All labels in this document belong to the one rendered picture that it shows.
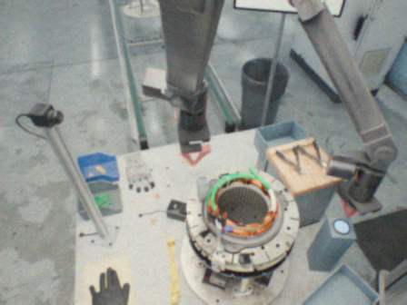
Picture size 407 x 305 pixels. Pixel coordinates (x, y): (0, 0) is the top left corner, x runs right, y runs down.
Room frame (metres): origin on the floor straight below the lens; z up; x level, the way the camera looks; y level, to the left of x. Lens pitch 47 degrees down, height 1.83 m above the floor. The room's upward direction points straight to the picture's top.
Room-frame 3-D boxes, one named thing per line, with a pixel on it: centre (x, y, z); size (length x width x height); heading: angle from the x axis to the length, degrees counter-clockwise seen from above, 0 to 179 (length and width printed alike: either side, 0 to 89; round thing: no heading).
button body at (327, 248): (0.44, -0.41, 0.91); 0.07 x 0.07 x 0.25; 86
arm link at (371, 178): (0.45, -0.40, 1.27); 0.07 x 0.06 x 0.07; 69
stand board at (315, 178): (0.66, -0.34, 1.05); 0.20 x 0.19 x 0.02; 18
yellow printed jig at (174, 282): (0.40, 0.11, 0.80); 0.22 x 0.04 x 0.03; 9
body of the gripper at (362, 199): (0.44, -0.40, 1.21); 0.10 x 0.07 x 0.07; 16
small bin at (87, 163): (0.84, 0.47, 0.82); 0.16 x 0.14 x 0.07; 107
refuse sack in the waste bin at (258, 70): (2.07, -0.49, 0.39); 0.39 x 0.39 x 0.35
